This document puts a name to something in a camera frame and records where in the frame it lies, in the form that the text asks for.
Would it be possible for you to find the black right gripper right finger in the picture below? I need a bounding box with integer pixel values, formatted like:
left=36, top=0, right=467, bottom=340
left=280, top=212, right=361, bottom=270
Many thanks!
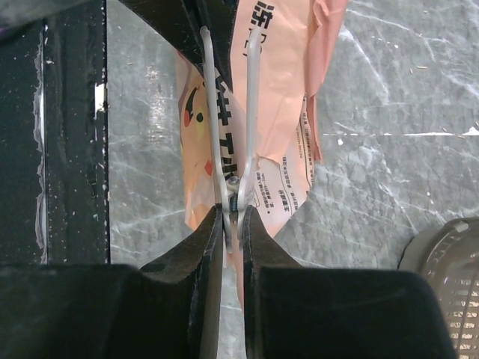
left=242, top=206, right=456, bottom=358

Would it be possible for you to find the orange cat litter bag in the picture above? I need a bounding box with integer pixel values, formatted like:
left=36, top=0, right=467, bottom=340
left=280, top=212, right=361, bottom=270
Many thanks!
left=174, top=0, right=351, bottom=240

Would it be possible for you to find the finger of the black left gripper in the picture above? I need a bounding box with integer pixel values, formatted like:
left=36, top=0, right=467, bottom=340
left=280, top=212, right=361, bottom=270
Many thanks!
left=121, top=0, right=235, bottom=90

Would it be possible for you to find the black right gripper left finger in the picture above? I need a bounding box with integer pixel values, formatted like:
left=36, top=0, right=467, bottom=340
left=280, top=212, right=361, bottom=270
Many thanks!
left=1, top=206, right=223, bottom=358

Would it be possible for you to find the brown plastic litter box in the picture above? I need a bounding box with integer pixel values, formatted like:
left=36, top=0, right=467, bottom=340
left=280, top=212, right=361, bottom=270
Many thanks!
left=398, top=217, right=478, bottom=358

